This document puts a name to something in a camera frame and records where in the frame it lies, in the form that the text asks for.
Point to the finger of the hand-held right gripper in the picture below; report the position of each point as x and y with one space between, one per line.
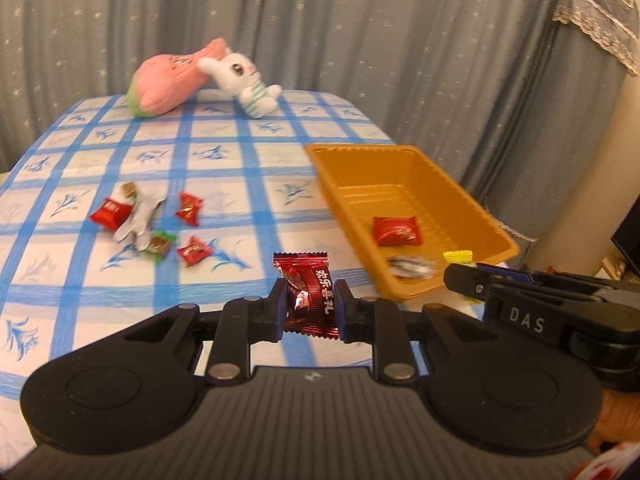
500 269
465 281

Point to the yellow candy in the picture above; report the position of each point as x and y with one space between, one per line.
457 256

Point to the red white cloth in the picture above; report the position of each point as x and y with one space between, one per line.
612 462

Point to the grey star curtain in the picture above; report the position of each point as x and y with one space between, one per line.
350 35

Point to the person's right hand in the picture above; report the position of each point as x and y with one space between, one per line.
620 420

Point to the white bunny plush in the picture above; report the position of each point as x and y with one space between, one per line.
240 72

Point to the dark red foil candy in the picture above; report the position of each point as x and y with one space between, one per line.
307 285

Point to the white snack wrapper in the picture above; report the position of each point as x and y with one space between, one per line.
137 221

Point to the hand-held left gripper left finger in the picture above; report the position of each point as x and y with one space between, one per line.
279 317

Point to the green brown candy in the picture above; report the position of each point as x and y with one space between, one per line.
159 245

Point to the gold brown candy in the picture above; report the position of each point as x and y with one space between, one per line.
129 190

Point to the blue checked tablecloth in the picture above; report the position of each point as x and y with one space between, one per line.
250 160

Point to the red candy packet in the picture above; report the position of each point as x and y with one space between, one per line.
396 231
189 208
107 212
194 251

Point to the orange plastic tray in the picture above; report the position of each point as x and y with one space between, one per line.
400 175

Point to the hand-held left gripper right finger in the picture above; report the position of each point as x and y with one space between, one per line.
341 317

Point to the grey lace appliance cover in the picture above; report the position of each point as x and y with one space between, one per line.
575 135

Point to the dark monitor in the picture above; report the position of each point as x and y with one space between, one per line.
630 240

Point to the pink plush toy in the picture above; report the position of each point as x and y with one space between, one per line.
165 85

